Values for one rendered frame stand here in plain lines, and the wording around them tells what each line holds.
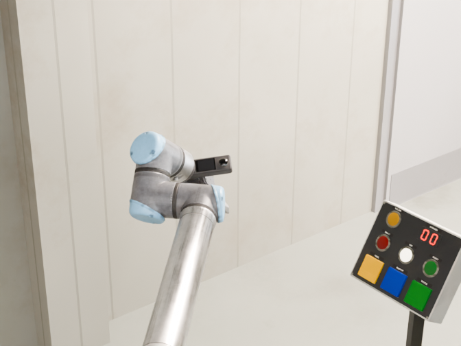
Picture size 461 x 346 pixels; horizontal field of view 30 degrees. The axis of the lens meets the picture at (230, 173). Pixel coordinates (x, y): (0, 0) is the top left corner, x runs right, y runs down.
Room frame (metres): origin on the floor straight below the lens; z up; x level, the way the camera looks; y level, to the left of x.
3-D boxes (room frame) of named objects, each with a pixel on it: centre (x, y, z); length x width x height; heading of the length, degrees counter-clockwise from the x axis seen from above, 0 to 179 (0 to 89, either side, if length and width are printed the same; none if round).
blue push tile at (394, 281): (2.35, -0.53, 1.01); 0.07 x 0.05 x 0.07; 38
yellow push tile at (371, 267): (2.43, -0.47, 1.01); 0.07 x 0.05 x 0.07; 38
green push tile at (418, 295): (2.27, -0.59, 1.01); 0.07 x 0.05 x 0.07; 38
